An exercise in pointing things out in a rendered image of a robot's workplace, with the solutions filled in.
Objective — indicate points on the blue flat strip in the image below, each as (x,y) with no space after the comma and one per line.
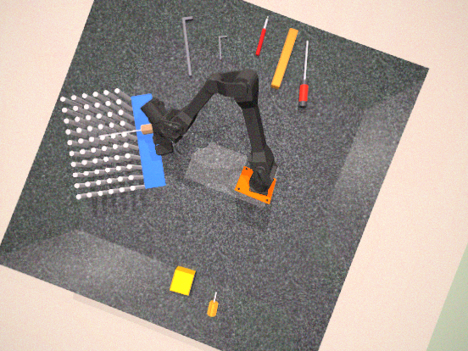
(151,163)

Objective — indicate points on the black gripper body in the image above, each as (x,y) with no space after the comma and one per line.
(165,146)

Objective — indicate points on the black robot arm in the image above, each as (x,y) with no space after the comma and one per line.
(243,86)

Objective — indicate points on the red-handled screwdriver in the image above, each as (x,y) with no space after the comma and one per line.
(302,102)
(261,38)

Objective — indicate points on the orange screwdriver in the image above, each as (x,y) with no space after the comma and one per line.
(213,306)

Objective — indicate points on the orange flat bar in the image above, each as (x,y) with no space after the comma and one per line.
(288,46)

